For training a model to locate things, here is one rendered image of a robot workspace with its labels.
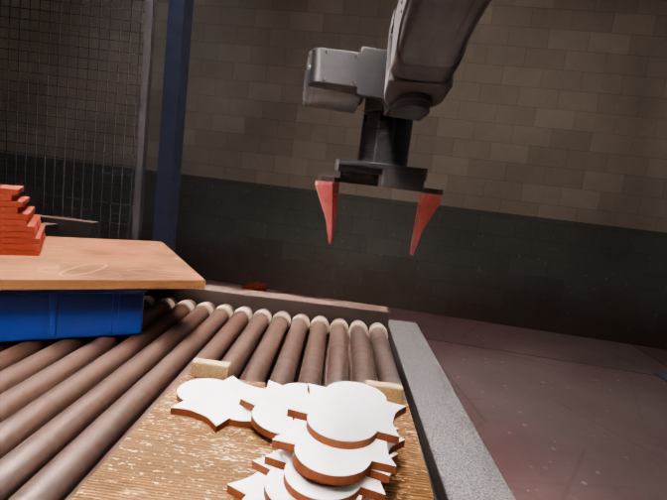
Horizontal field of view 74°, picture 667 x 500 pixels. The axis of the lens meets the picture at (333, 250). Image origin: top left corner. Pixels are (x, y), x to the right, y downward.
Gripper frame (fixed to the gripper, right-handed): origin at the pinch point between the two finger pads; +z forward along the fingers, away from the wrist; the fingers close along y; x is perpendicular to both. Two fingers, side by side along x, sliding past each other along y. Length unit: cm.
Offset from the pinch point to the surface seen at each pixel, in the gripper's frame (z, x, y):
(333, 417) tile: 19.0, 7.0, 1.4
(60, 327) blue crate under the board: 25, -17, 54
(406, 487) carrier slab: 25.0, 8.0, -7.5
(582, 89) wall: -131, -458, -184
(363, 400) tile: 19.2, 1.6, -1.7
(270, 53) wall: -141, -465, 155
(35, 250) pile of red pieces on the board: 15, -29, 69
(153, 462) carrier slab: 25.0, 12.0, 19.4
